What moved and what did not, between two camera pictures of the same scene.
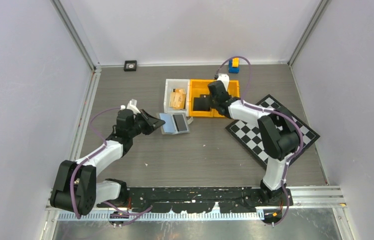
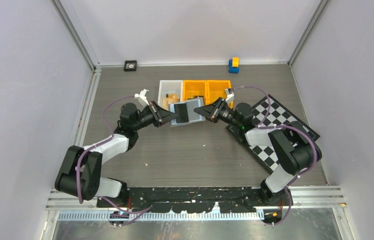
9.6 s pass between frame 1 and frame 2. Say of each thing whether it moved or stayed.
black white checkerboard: stayed
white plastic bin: moved
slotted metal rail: stayed
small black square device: stayed
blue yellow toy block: stayed
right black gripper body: moved
